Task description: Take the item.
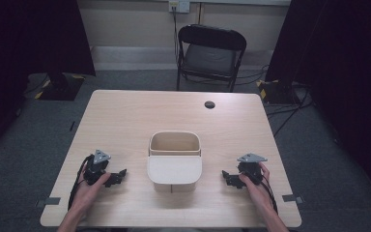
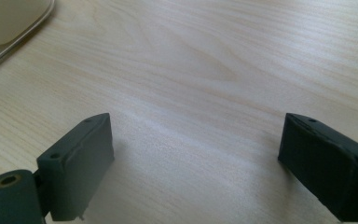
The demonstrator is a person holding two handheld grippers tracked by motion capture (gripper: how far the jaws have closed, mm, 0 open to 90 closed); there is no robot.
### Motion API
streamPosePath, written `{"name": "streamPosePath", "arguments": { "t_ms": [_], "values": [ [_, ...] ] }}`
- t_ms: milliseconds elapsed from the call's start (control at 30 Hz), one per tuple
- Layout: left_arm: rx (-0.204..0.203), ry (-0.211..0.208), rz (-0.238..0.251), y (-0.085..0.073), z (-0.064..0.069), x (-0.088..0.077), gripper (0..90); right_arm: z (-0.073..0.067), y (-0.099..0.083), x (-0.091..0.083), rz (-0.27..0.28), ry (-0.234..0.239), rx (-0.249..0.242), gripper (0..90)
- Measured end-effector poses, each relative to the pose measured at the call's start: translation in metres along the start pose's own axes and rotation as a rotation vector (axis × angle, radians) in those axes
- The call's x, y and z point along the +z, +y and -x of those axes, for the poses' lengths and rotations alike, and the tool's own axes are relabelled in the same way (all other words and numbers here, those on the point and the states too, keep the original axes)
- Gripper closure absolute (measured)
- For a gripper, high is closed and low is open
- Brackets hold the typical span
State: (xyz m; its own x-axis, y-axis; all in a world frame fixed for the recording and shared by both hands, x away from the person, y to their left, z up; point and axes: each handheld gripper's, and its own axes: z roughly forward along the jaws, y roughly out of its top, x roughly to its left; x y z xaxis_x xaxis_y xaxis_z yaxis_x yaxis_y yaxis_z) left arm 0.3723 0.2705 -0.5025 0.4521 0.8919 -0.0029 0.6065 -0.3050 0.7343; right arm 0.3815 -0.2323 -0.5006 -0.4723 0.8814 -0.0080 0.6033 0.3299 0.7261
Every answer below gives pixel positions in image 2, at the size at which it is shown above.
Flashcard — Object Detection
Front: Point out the beige tray with metal rim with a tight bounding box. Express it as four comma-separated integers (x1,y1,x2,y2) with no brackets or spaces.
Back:
0,0,56,75

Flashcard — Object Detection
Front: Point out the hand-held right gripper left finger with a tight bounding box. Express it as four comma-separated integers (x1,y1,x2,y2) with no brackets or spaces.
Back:
36,112,116,222

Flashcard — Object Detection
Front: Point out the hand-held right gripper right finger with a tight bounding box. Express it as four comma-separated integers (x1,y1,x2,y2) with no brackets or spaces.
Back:
277,112,358,223

